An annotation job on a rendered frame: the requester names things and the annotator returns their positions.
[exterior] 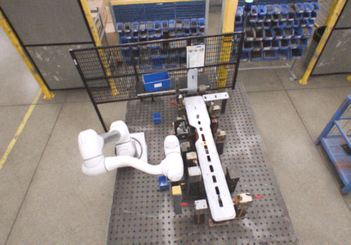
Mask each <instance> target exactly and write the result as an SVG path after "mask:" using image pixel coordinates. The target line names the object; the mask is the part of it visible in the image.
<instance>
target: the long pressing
mask: <svg viewBox="0 0 351 245"><path fill-rule="evenodd" d="M184 101H185V108H186V112H187V116H188V121H189V125H190V126H192V127H194V128H196V130H197V134H198V140H197V142H196V143H195V147H196V151H197V156H198V160H199V163H200V168H201V172H202V177H203V181H204V185H205V190H206V195H207V199H208V203H209V208H210V212H211V216H212V219H213V220H214V221H222V220H229V219H234V218H235V216H236V212H235V209H234V206H233V203H232V200H231V196H230V193H229V190H228V186H227V183H226V179H225V176H224V173H223V169H222V167H221V163H220V160H219V157H218V153H217V150H216V146H215V143H214V140H213V136H212V133H211V130H210V127H209V126H210V119H209V115H208V112H207V109H206V105H205V102H204V99H203V97H202V96H195V97H187V98H184ZM195 108H196V109H195ZM197 114H199V115H200V118H199V119H197V118H196V115H197ZM198 121H200V122H201V125H198ZM200 127H202V129H203V131H202V132H200V129H199V128H200ZM201 134H204V136H205V140H206V141H209V145H207V148H208V152H209V154H206V152H205V148H204V145H201V143H200V142H203V141H202V137H201ZM208 155H209V156H210V159H211V162H208V160H207V156H208ZM209 165H212V166H213V170H214V172H211V171H210V168H209ZM207 174H208V175H207ZM212 176H215V177H216V181H217V183H214V182H213V178H212ZM216 186H217V187H218V188H219V192H220V198H218V195H217V194H216V190H215V187H216ZM213 197H214V198H213ZM218 199H221V200H222V202H223V207H220V206H219V202H218Z"/></svg>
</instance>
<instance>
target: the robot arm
mask: <svg viewBox="0 0 351 245"><path fill-rule="evenodd" d="M112 143H115V146H116V152H117V156H116V157H106V158H104V156H103V153H102V149H103V147H105V146H107V145H109V144H112ZM78 145H79V149H80V153H81V155H82V157H83V160H84V164H83V166H82V172H83V173H84V174H85V175H88V176H96V175H100V174H104V173H106V172H109V171H111V170H113V169H115V168H117V167H120V166H123V165H129V166H132V167H134V168H137V169H139V170H142V171H144V172H146V173H150V174H164V175H165V176H168V178H169V179H170V180H171V181H178V180H180V179H181V178H182V176H183V161H182V158H181V153H180V145H179V141H178V139H177V137H176V136H174V135H170V136H167V137H166V138H165V141H164V150H165V155H166V158H165V159H164V160H162V162H161V164H159V165H156V166H152V165H149V164H147V163H145V162H143V161H141V160H138V159H136V158H135V157H139V154H138V152H137V148H136V141H132V142H131V138H130V134H129V131H128V128H127V126H126V124H125V123H124V122H122V121H116V122H113V123H112V124H111V127H110V131H109V132H107V133H104V134H101V135H98V134H97V133H96V132H95V131H94V130H92V129H89V130H85V131H83V132H80V134H79V136H78Z"/></svg>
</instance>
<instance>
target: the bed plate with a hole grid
mask: <svg viewBox="0 0 351 245"><path fill-rule="evenodd" d="M222 92H227V94H228V96H229V98H228V100H227V103H226V109H225V110H226V111H227V114H223V115H219V118H218V129H219V130H220V132H221V131H225V132H226V140H225V142H224V144H225V145H224V146H223V149H224V152H223V154H222V155H220V156H218V157H219V160H220V163H221V167H222V169H223V173H224V176H225V175H226V168H227V167H228V166H235V165H236V167H237V170H238V174H239V177H240V179H239V181H238V183H237V186H236V189H235V194H236V196H237V194H241V193H248V192H249V193H250V194H251V195H250V196H251V197H253V196H261V195H262V196H263V198H262V199H256V198H253V201H252V203H251V205H250V207H248V209H247V211H246V212H247V213H246V215H245V216H246V217H247V218H238V219H229V224H225V225H219V226H213V227H210V226H209V221H208V220H209V219H212V216H211V213H210V210H209V203H206V205H207V211H206V214H205V222H206V224H204V225H202V224H201V225H200V224H197V225H195V221H194V219H193V218H192V217H193V215H194V214H195V208H194V207H193V206H188V205H187V206H182V208H183V215H180V216H175V212H174V201H173V196H172V189H171V182H169V188H166V189H160V186H159V183H158V176H161V175H164V174H150V173H146V172H144V171H142V170H139V169H137V168H134V167H132V166H127V167H118V168H117V170H116V177H115V184H114V191H113V198H112V204H111V211H110V218H109V224H108V232H107V240H106V245H300V242H299V239H298V236H297V234H296V231H295V229H294V225H293V223H292V220H291V217H290V216H289V211H288V209H287V206H286V203H285V200H284V197H283V195H282V193H281V190H280V187H279V185H278V181H277V178H276V175H275V172H274V170H273V167H272V164H271V161H270V158H269V156H268V153H267V150H266V148H265V145H264V142H263V139H262V137H261V133H260V131H259V128H258V125H257V124H256V120H255V117H254V114H253V111H252V109H251V106H250V103H249V100H248V98H247V94H246V92H245V89H244V86H243V84H242V81H241V80H236V84H235V89H234V90H231V88H225V89H222V90H218V89H217V90H209V91H206V95H209V94H217V93H222ZM154 99H155V100H156V102H150V100H152V99H151V98H145V99H143V101H141V100H140V99H136V100H128V101H127V104H126V111H125V120H124V123H125V124H126V126H127V128H128V131H129V133H130V134H134V133H142V132H144V138H145V142H146V145H147V163H148V164H149V165H152V166H156V165H159V164H161V162H162V160H164V157H163V148H162V143H164V141H165V138H166V137H167V136H169V130H170V129H173V123H174V121H175V120H176V119H177V118H178V111H177V106H176V105H173V104H171V102H174V103H177V102H176V95H170V96H162V97H154ZM157 112H160V113H161V123H157V124H155V123H154V121H153V113H157ZM172 122H173V123H172ZM185 175H186V173H183V176H184V180H180V181H179V186H180V187H181V192H182V201H181V202H182V203H188V204H195V201H199V200H204V196H206V190H205V185H204V184H203V183H202V179H201V181H200V193H201V195H200V196H199V195H198V196H189V195H188V192H187V190H188V184H186V183H188V179H187V178H186V176H187V175H186V176H185ZM186 179H187V180H186ZM180 183H185V184H182V185H180ZM235 198H236V197H231V200H232V203H233V205H234V204H235V202H234V200H235Z"/></svg>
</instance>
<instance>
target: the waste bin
mask: <svg viewBox="0 0 351 245"><path fill-rule="evenodd" d="M326 27H327V26H320V27H317V28H316V29H315V31H314V33H313V36H312V38H313V39H312V41H311V44H310V47H309V49H308V53H307V55H306V58H305V61H304V63H303V65H304V67H305V68H306V69H307V68H308V65H309V63H310V61H311V59H312V57H313V55H314V53H315V51H316V49H317V46H318V44H319V42H320V40H321V38H322V36H323V34H324V32H325V29H326Z"/></svg>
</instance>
